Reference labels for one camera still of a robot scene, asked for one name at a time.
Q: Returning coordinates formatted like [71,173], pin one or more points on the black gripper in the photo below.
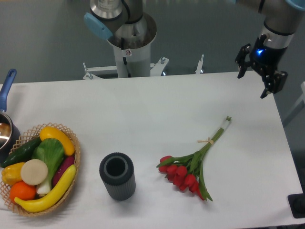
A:
[264,60]

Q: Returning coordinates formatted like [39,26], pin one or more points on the red tulip bouquet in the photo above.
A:
[186,172]

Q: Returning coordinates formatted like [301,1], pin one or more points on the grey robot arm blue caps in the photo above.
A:
[282,17]

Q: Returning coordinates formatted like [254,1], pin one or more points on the black device at table edge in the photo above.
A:
[297,205]

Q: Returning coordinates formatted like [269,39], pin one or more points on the dark grey ribbed vase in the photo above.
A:
[117,173]

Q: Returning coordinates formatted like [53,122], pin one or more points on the purple sweet potato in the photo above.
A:
[68,161]

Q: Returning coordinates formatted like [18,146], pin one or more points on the yellow squash upper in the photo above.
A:
[53,132]

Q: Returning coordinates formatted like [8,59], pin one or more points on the green bok choy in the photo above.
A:
[51,152]

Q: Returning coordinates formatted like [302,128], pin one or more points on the woven wicker basket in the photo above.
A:
[25,137]

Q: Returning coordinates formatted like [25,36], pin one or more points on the beige round disc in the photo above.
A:
[34,172]

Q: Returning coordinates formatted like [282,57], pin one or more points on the green cucumber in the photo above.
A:
[22,153]

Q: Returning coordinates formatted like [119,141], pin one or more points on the yellow banana-shaped squash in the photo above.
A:
[49,200]

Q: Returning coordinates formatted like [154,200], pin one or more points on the orange fruit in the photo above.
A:
[22,191]

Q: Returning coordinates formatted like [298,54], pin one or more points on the yellow bell pepper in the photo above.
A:
[12,174]

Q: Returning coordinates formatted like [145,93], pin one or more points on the white frame at right edge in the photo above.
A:
[296,108]

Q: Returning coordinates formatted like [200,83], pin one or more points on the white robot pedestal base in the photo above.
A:
[131,45]

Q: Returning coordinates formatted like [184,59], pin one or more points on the blue-handled saucepan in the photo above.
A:
[9,133]

